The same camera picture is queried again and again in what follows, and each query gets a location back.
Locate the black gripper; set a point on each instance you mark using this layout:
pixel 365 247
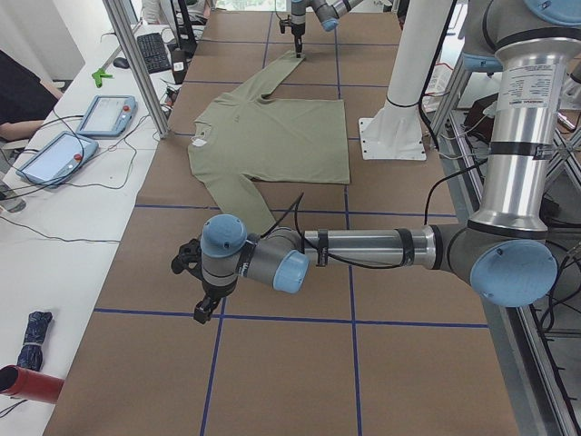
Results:
pixel 297 32
pixel 212 292

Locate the olive green long-sleeve shirt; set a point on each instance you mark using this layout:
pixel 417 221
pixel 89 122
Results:
pixel 251 136

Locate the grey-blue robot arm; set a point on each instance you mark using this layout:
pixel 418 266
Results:
pixel 328 15
pixel 500 252

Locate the white paper hang tag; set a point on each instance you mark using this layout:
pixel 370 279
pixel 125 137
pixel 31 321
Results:
pixel 197 142

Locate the black computer keyboard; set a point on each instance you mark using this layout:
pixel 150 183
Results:
pixel 153 50

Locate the black computer mouse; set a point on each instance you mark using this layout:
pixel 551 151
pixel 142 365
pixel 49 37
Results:
pixel 120 62

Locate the red cylinder tube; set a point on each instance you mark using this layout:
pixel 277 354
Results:
pixel 27 384

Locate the green plastic tool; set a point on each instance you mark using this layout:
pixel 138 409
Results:
pixel 98 77

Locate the far blue teach pendant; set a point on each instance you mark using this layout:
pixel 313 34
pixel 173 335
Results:
pixel 107 116

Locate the blue teach pendant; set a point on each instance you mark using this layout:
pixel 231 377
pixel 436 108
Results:
pixel 56 162
pixel 107 116

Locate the near blue teach pendant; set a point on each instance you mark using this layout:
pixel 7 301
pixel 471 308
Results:
pixel 56 162

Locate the seated person at desk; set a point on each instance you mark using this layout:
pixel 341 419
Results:
pixel 26 100

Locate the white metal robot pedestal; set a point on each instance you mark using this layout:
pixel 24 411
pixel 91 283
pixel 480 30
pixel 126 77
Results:
pixel 395 132

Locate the aluminium frame post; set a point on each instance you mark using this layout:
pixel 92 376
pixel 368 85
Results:
pixel 121 25

